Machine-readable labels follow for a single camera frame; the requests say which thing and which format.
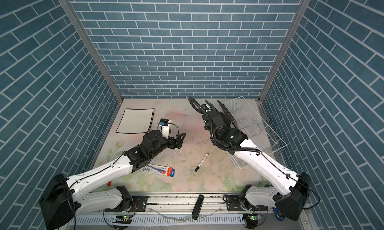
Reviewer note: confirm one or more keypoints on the black remote control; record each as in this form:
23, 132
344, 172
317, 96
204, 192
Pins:
197, 208

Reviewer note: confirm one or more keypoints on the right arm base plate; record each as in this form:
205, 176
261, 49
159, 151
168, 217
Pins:
236, 204

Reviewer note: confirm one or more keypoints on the dark patterned plate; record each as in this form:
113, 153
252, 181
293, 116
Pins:
210, 106

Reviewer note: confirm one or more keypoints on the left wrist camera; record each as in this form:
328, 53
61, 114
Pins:
164, 125

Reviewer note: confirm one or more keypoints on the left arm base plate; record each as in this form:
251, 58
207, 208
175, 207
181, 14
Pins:
133, 204

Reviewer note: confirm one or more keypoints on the white wire dish rack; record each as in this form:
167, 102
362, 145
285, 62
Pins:
252, 121

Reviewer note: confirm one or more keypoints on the blue black tool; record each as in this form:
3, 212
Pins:
278, 214

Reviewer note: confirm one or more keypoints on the white slotted cable duct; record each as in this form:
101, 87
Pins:
158, 220

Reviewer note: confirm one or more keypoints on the black white marker pen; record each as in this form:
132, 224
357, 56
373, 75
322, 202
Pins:
201, 162

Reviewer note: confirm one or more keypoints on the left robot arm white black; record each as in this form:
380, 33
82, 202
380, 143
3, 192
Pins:
65, 198

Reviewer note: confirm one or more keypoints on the dark plate orange rim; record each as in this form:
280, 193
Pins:
228, 114

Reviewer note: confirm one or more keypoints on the aluminium rail frame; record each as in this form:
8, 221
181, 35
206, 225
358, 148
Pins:
183, 204

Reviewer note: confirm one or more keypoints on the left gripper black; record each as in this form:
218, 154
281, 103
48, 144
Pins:
178, 143

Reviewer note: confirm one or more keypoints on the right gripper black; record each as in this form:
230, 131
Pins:
227, 121

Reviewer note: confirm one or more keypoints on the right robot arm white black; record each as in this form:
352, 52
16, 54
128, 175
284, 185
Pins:
289, 191

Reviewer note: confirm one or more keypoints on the white square plate black rim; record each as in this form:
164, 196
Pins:
136, 121

